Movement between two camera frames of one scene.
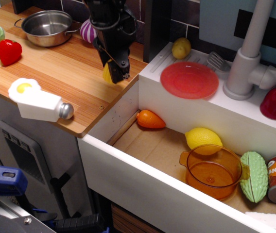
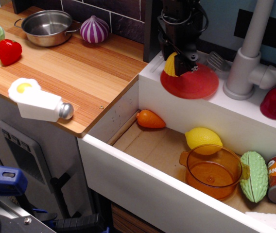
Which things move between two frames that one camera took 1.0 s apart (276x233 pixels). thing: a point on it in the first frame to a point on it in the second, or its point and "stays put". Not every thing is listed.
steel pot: x=47 y=28 stays put
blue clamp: x=3 y=180 stays put
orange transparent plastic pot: x=214 y=171 stays put
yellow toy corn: x=107 y=73 to x=169 y=64
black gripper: x=118 y=44 to x=181 y=38
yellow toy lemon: x=203 y=141 stays put
